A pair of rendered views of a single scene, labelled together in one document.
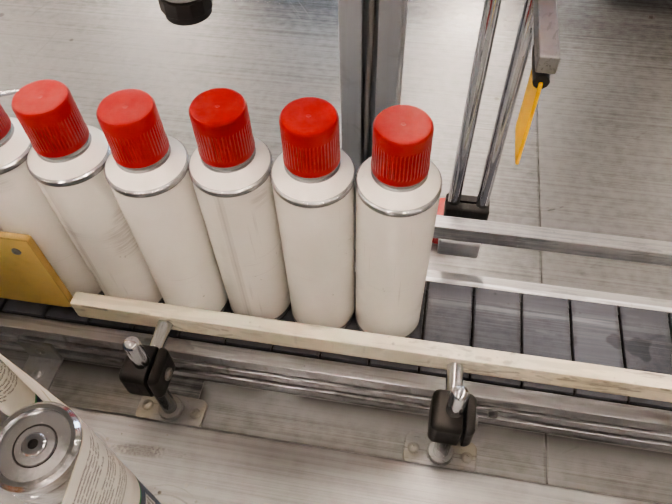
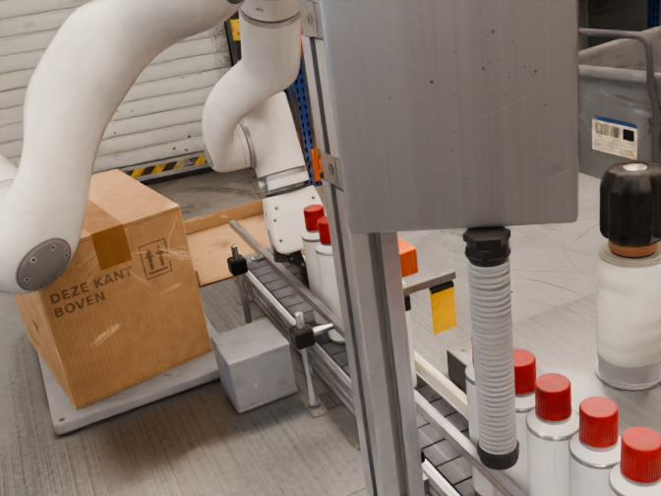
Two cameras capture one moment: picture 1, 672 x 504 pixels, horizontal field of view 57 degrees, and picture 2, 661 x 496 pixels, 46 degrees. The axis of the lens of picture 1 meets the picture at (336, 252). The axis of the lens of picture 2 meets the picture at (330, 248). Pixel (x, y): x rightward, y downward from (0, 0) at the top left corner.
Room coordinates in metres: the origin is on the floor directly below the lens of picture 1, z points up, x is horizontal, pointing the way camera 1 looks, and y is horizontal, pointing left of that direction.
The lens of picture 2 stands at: (0.76, 0.46, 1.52)
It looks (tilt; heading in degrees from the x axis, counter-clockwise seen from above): 24 degrees down; 237
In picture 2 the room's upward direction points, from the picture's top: 8 degrees counter-clockwise
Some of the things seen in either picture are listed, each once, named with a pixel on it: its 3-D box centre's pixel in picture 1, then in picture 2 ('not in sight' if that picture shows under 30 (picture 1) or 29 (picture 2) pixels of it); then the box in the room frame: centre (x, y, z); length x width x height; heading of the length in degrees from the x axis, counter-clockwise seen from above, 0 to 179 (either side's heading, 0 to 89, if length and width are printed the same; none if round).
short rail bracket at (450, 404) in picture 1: (450, 426); not in sight; (0.16, -0.08, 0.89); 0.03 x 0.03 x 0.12; 78
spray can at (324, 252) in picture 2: not in sight; (336, 279); (0.16, -0.45, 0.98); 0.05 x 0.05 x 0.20
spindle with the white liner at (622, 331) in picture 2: not in sight; (631, 275); (-0.04, -0.07, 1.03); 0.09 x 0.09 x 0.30
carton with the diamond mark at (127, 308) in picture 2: not in sight; (97, 279); (0.43, -0.78, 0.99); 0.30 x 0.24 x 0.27; 87
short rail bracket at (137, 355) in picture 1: (162, 359); not in sight; (0.22, 0.14, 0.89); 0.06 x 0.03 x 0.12; 168
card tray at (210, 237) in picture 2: not in sight; (234, 238); (0.05, -1.02, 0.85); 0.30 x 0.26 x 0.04; 78
